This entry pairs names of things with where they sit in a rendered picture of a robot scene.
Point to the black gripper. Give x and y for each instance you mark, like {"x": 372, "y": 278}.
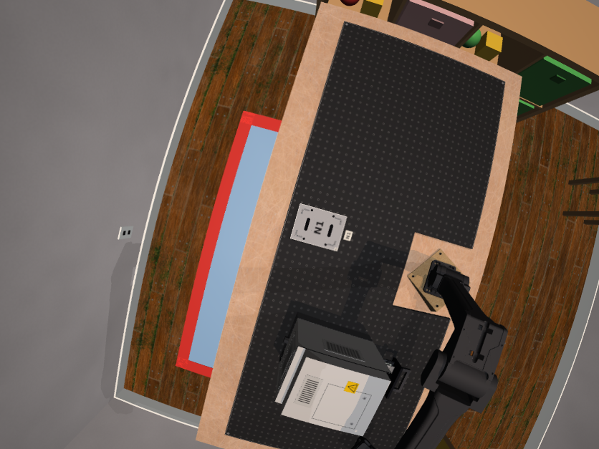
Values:
{"x": 361, "y": 444}

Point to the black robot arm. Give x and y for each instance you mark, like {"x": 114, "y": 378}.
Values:
{"x": 454, "y": 366}

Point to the dark grey machine housing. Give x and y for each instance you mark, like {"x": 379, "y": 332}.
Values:
{"x": 333, "y": 376}

